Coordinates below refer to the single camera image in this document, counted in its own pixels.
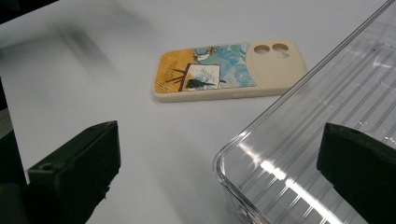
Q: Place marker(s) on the orange white snack packet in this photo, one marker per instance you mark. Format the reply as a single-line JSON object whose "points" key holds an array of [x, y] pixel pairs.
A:
{"points": [[230, 71]]}

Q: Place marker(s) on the clear plastic box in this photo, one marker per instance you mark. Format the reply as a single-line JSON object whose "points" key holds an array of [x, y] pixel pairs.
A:
{"points": [[311, 149]]}

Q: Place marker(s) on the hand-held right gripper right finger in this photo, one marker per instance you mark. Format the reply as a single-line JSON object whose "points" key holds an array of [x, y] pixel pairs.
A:
{"points": [[364, 168]]}

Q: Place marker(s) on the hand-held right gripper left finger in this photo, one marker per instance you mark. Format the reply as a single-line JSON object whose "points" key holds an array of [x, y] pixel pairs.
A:
{"points": [[74, 174]]}

